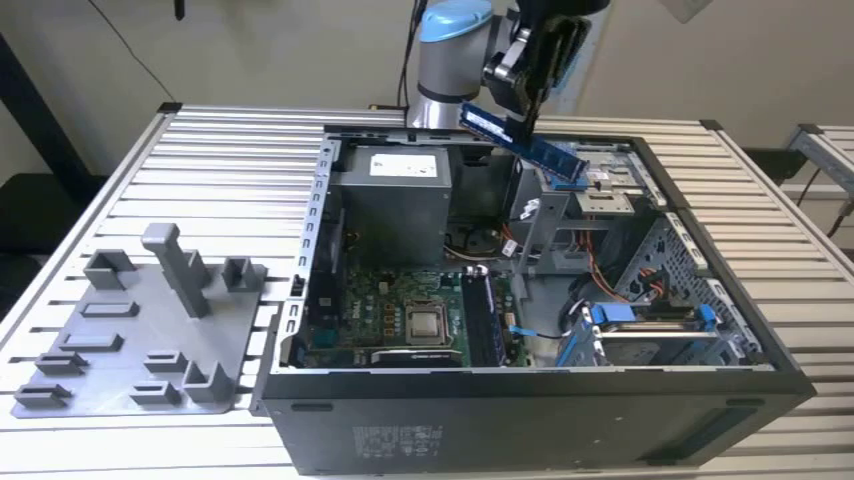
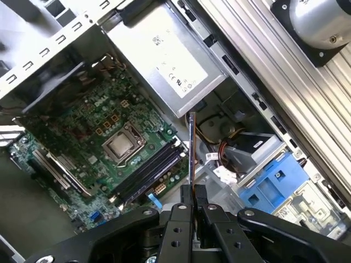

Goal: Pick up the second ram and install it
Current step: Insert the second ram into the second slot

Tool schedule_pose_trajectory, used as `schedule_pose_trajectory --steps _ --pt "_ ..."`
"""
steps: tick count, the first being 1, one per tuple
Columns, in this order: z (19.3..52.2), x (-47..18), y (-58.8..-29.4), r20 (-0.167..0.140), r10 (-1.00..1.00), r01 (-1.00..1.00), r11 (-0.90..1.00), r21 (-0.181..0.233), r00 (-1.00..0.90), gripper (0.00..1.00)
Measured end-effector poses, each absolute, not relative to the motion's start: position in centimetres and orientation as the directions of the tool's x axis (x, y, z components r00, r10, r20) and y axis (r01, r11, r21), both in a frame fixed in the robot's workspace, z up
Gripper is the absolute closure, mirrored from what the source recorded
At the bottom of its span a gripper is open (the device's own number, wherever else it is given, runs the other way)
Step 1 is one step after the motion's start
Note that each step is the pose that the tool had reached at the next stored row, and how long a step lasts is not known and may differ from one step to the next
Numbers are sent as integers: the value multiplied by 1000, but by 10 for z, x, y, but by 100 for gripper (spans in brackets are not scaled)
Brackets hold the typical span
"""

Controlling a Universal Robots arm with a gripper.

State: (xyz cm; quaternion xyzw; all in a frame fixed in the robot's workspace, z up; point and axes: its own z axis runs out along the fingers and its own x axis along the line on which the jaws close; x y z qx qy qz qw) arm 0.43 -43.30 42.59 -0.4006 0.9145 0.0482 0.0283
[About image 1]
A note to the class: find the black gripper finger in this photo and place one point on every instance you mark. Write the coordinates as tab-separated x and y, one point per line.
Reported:
523	125

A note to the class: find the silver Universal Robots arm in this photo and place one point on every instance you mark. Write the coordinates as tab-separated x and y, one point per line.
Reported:
447	65

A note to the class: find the empty black RAM slot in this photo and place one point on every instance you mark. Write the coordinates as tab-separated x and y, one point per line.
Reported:
475	325

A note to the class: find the blue drive carrier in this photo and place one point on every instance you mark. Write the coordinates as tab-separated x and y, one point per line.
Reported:
563	186

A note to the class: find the grey metal drive cage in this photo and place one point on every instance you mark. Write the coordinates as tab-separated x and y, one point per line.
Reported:
600	202

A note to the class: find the black CPU cooler fan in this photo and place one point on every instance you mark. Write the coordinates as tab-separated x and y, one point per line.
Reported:
476	240

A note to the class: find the grey power supply unit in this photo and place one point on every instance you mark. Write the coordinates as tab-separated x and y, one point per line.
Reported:
394	215

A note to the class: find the black box beside table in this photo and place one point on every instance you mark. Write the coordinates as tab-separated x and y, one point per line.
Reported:
774	165

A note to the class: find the blue disk carrier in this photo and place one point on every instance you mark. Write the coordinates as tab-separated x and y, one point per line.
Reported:
614	314

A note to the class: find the silver CPU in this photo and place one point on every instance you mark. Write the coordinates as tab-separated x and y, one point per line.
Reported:
427	325

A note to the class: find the green motherboard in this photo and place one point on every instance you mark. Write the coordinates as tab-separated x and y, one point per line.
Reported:
373	310

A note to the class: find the metal slat side table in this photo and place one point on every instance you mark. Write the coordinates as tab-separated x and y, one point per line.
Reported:
827	145

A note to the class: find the silver hard disk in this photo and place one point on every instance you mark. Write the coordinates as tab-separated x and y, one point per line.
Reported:
660	347

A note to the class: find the black graphics card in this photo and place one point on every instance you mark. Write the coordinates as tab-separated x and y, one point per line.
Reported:
414	357

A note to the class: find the short black antenna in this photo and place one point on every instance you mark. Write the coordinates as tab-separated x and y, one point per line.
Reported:
177	10

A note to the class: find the black open PC case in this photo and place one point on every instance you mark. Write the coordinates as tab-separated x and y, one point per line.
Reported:
467	425

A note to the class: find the grey plastic part rack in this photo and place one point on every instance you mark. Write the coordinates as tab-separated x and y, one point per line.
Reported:
167	350

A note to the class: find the black bulky object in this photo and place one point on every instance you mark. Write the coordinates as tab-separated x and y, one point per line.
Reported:
40	225

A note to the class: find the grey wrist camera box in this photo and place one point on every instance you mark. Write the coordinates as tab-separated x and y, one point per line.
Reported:
515	50

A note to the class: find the black slanted post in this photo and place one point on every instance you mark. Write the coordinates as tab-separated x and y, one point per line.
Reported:
40	110

